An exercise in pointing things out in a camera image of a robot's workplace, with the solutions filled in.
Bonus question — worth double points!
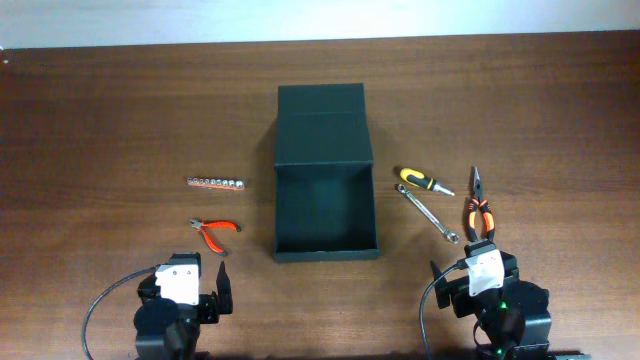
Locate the silver combination wrench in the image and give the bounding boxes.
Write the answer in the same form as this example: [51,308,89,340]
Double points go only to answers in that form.
[395,184,459,244]

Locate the small red cutting pliers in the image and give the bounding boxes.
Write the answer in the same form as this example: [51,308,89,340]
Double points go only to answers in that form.
[189,218,242,257]

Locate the orange black needle-nose pliers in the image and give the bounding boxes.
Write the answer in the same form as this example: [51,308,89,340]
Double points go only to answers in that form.
[464,166,496,242]

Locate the orange socket bit rail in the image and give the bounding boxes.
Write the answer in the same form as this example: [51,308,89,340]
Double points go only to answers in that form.
[186,177,245,191]

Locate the yellow black screwdriver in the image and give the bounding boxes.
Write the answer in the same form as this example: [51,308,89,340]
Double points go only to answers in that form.
[399,167,455,196]

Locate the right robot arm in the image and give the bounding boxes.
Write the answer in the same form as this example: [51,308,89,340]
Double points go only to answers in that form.
[419,240,590,360]

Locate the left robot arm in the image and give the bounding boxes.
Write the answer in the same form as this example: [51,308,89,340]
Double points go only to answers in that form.
[133,252,233,360]

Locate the dark green open box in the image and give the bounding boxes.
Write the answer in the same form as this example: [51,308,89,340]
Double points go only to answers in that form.
[274,83,379,263]

